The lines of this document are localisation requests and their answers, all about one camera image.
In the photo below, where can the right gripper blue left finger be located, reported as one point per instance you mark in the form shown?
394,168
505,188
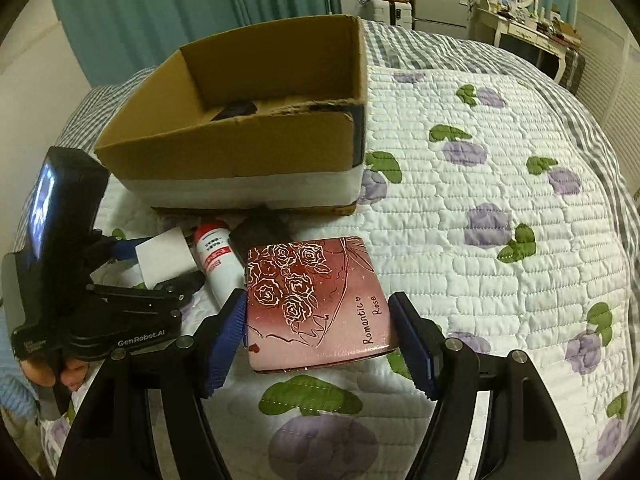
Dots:
111,436

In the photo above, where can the white suitcase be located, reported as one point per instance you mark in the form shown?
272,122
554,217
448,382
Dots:
390,12

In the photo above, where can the white louvered wardrobe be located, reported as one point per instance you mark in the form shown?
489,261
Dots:
610,85

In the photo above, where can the white charger cube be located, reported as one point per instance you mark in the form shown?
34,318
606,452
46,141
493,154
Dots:
164,257

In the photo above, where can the white bottle red cap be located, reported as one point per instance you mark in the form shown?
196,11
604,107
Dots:
223,268

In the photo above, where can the teal curtain left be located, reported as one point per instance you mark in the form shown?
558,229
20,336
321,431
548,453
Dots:
113,39

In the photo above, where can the white vanity desk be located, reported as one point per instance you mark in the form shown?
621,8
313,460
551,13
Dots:
545,52

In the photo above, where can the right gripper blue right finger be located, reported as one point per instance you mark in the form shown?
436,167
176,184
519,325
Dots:
524,436

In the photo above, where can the dark suitcase under desk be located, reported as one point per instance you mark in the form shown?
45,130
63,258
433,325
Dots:
575,64

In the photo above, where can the grey mini fridge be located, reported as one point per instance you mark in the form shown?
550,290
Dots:
443,17

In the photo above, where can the white floral quilt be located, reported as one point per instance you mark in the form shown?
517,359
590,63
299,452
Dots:
496,228

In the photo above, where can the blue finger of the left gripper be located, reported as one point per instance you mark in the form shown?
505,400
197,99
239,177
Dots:
125,248
150,289

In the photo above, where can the person's left hand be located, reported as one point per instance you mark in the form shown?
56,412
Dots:
71,374

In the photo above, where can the brown cardboard box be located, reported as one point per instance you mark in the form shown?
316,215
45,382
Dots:
302,150

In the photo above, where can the black multi-port charger block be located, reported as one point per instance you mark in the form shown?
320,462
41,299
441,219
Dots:
260,228

